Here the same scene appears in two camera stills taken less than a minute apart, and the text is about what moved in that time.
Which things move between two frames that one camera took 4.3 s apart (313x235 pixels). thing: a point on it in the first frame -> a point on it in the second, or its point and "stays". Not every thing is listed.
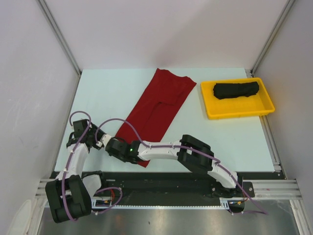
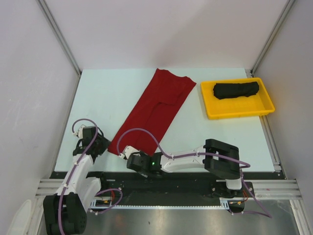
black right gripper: (117, 156) -> (143, 173)
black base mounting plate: (173, 184) stays
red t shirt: (156, 107) stays
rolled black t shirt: (224, 90) stays
